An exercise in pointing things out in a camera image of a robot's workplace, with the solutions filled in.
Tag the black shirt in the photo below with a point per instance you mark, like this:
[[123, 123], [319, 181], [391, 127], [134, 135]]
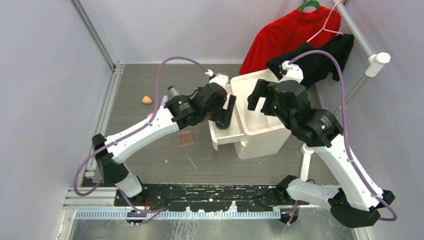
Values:
[[316, 67]]

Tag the green hanger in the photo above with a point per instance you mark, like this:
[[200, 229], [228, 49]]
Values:
[[308, 3]]

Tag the aluminium frame rail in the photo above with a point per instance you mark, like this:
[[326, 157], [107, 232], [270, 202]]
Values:
[[92, 60]]

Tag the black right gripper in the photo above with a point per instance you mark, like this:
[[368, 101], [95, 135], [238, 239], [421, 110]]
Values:
[[264, 89]]

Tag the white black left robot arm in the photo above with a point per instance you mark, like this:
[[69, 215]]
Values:
[[112, 151]]

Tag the white purple tube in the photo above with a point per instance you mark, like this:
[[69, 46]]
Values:
[[164, 100]]

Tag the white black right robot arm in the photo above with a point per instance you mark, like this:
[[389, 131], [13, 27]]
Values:
[[356, 200]]

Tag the brown square compact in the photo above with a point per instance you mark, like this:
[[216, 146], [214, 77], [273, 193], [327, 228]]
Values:
[[185, 138]]

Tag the red shirt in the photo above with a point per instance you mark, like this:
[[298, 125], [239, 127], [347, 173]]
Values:
[[286, 34]]

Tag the white drawer cabinet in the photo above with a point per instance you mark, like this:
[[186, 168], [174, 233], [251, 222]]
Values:
[[262, 135]]

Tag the dark blue round jar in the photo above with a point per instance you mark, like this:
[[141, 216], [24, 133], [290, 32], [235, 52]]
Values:
[[222, 125]]

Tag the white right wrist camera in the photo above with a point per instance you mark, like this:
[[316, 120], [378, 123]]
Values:
[[290, 71]]

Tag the pink hanger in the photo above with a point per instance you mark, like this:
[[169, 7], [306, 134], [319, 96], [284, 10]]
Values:
[[323, 28]]

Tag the orange makeup sponge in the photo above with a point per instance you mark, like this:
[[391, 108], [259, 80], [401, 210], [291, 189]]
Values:
[[147, 100]]

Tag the clear vial black cap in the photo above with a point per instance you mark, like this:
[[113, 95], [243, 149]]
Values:
[[173, 91]]

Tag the white top drawer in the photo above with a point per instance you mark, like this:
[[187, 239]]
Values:
[[233, 134]]

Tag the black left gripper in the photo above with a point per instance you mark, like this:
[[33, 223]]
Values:
[[223, 115]]

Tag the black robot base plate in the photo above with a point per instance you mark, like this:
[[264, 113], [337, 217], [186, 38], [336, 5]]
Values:
[[211, 198]]

